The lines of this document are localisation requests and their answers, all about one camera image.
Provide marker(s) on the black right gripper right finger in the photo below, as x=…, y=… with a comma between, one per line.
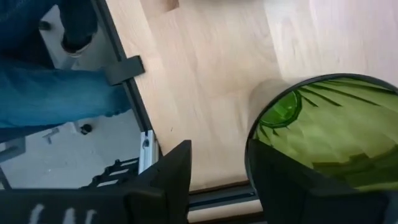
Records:
x=286, y=199

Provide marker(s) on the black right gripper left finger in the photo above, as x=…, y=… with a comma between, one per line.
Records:
x=168, y=186

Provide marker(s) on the green faceted glass cup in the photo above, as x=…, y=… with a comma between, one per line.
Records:
x=335, y=124

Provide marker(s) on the black ribbed plastic part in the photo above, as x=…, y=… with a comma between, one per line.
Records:
x=124, y=174

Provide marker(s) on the black chair caster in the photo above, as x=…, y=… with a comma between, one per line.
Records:
x=86, y=128

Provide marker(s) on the person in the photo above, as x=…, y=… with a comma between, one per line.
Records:
x=46, y=93

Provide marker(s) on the person's shoe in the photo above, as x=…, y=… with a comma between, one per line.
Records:
x=77, y=28

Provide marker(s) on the silver aluminium frame post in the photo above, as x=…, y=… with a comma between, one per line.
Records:
x=146, y=155

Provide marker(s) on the black table frame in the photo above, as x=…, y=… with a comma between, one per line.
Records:
x=132, y=93

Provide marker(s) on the black frame bracket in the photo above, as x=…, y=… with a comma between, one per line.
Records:
x=124, y=71

